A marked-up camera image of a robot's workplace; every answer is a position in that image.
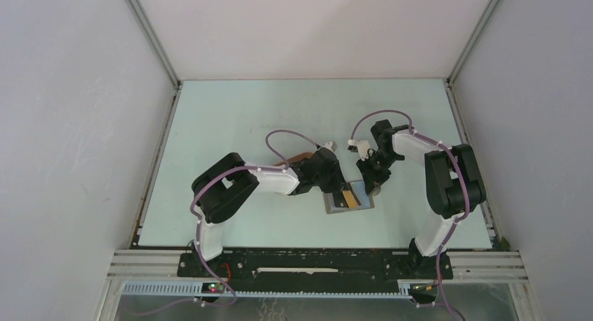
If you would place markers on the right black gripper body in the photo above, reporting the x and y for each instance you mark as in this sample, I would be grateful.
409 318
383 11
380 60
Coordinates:
377 161

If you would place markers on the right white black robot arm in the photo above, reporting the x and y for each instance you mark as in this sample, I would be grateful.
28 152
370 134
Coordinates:
454 185

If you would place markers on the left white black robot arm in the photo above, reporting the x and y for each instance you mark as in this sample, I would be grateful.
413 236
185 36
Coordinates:
220 191

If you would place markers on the right controller board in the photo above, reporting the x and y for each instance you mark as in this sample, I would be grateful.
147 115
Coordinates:
431 290

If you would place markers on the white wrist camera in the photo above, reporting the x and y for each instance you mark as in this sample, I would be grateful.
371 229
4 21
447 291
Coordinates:
362 148
330 145

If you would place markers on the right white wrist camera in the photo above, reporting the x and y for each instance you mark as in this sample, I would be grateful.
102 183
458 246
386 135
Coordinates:
362 148

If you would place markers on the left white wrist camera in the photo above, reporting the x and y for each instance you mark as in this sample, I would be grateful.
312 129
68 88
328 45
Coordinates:
330 145

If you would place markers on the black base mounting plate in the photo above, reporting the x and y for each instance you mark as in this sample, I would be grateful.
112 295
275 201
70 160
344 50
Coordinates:
333 270

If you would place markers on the white cable duct strip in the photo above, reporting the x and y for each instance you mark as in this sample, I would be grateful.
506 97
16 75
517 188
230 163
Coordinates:
193 289

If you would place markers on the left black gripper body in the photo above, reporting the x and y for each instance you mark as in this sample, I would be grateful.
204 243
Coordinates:
330 182

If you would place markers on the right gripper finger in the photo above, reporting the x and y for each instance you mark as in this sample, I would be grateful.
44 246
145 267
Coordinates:
370 184
382 176

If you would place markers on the left controller board red led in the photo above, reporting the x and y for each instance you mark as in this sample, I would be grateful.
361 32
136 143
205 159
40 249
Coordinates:
213 288

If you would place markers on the aluminium frame rail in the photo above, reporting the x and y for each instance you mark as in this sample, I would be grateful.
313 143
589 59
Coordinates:
467 266

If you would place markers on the pink oval tray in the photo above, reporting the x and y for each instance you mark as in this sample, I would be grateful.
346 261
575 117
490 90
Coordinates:
295 159

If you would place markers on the grey card holder wallet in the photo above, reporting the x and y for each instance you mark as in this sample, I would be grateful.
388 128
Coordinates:
354 198

